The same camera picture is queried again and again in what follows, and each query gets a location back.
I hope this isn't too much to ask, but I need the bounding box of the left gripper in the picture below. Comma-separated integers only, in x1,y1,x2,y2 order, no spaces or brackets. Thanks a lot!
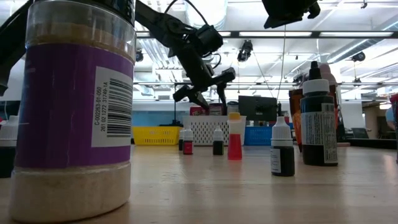
170,37,236,116

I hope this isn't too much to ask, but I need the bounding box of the magenta pink carton box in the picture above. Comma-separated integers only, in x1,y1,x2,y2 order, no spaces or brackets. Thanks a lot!
208,103,225,116

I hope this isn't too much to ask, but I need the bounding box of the red pink carton box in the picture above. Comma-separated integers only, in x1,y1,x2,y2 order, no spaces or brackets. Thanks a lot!
189,106,210,117

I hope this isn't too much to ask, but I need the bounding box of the blue purple carton box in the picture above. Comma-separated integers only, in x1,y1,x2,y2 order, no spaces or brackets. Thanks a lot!
226,101,239,116

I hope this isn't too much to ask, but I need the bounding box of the small black dropper bottle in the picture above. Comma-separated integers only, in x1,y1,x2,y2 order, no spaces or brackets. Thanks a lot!
212,127,224,156

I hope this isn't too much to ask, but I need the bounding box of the orange brown foil pouch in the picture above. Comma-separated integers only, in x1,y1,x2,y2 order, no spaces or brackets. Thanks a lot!
288,88,340,153

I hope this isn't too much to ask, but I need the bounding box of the purple label spice jar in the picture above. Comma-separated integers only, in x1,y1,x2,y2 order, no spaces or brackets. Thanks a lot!
9,0,137,223

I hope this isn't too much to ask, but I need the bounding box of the white plastic basket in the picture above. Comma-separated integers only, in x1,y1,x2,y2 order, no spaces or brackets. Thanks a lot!
182,115,247,146

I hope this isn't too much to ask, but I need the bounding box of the black monitor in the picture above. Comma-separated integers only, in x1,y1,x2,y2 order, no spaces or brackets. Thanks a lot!
238,95,278,122

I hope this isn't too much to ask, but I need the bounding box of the small dropper bottle red label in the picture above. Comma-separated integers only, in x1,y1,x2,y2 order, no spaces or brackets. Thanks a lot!
182,127,194,156

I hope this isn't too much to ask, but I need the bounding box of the orange dropper bottle yellow cap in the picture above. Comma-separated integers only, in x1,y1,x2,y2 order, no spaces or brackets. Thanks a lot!
227,112,243,161

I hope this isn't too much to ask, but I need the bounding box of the yellow plastic basket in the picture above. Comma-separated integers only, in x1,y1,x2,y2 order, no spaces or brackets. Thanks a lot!
132,126,183,146

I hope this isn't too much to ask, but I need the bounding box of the blue plastic basket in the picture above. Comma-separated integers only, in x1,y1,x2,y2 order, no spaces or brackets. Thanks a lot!
244,122,295,146

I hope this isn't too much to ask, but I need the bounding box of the black dropper bottle white label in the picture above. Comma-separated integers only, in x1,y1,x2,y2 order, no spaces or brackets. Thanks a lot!
270,116,295,177

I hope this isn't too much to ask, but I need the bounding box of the large black dropper bottle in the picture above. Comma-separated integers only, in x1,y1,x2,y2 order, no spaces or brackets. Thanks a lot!
300,60,339,167

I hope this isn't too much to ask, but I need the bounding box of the person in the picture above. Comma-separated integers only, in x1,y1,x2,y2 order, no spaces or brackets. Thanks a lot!
385,107,397,131

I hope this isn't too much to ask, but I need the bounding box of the black background table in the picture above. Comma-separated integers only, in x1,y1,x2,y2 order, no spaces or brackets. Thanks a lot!
338,138,398,150

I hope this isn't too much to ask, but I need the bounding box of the dark background monitor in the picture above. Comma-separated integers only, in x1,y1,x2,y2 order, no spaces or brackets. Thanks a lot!
0,100,21,119

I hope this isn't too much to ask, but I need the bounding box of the black dropper bottle white cap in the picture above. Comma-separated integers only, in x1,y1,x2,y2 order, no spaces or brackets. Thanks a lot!
0,115,20,179

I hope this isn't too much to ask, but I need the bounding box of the black background rig frame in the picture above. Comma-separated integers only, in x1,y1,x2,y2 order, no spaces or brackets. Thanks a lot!
169,101,184,128

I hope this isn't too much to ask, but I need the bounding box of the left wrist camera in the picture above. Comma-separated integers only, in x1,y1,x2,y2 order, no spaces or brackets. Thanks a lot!
193,24,224,54

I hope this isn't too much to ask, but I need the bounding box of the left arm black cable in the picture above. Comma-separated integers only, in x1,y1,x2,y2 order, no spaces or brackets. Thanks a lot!
164,0,208,27

